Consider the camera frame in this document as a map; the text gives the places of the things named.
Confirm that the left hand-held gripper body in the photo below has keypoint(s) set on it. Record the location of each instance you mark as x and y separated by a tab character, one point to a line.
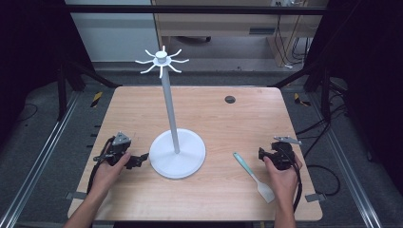
118	148

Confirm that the yellow black floor tape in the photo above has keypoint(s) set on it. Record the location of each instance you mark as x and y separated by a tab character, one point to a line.
97	98
299	99

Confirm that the person's right hand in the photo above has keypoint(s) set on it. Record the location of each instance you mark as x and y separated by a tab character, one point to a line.
283	182

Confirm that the person's left hand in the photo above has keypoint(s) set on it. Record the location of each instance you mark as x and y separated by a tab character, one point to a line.
106	177

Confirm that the white cabinet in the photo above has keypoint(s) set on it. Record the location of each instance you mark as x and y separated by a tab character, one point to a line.
114	38

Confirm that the black frame strut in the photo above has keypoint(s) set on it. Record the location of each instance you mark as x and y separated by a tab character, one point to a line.
61	91
325	91

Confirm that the grey table edge bracket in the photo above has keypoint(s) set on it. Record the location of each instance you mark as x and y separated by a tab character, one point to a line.
315	197
76	195

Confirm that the light wooden desk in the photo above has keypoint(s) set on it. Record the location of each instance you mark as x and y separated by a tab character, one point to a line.
221	23

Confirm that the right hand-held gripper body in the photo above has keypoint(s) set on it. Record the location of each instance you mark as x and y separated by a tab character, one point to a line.
283	156

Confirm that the white hook stand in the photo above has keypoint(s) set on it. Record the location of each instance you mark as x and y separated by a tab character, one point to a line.
177	158

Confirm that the black horizontal frame bar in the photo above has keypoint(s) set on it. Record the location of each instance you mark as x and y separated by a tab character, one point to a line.
190	9

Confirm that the dark round table grommet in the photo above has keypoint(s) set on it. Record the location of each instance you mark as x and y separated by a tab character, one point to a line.
230	99

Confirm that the metal floor rail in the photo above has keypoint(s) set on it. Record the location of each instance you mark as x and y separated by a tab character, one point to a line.
41	155
345	158

